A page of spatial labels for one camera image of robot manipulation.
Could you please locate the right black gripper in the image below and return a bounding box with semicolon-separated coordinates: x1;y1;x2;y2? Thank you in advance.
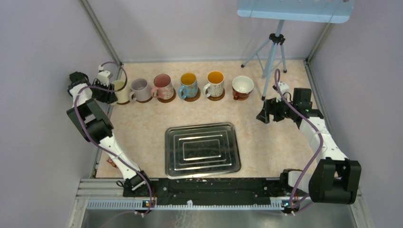
257;95;297;124

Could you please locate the cream mug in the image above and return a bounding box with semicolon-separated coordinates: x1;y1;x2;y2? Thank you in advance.
112;80;130;103

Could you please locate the lilac mug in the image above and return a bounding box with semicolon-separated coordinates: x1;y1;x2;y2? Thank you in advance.
129;78;152;102

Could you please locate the white red-bottom cup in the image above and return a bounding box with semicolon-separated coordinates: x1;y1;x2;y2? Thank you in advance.
232;76;254;101

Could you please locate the pink mug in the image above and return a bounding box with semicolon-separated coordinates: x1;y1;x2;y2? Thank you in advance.
151;74;174;99

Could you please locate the silver mug orange inside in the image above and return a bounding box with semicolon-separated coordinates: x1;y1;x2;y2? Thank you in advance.
203;71;224;98

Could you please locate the blue butterfly mug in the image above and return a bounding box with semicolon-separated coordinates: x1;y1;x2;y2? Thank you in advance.
178;73;198;100

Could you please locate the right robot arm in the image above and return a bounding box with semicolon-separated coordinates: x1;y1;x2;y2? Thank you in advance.
256;88;362;204

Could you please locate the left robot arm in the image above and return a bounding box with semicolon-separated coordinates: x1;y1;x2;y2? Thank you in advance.
67;72;153;196

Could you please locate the owl sticker toy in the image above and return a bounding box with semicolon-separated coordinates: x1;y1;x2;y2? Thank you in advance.
106;158;117;168

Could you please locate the steel serving tray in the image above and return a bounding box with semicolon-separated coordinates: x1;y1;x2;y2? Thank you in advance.
165;122;241;179

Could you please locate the music stand tripod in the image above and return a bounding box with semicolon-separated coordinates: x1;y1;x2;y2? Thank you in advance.
240;19;287;101

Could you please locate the blue music stand desk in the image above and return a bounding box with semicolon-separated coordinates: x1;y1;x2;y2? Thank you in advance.
237;0;355;24

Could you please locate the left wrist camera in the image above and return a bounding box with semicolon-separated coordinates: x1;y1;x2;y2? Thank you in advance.
97;65;113;87

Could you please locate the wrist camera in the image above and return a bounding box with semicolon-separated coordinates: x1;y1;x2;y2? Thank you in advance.
97;65;113;87
274;81;291;101

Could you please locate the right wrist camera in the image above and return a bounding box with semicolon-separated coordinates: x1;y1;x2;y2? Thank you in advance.
274;81;291;101

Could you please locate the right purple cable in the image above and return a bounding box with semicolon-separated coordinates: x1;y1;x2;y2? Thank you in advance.
274;68;324;216

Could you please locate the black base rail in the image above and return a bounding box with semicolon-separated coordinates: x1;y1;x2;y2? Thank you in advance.
116;178;292;206

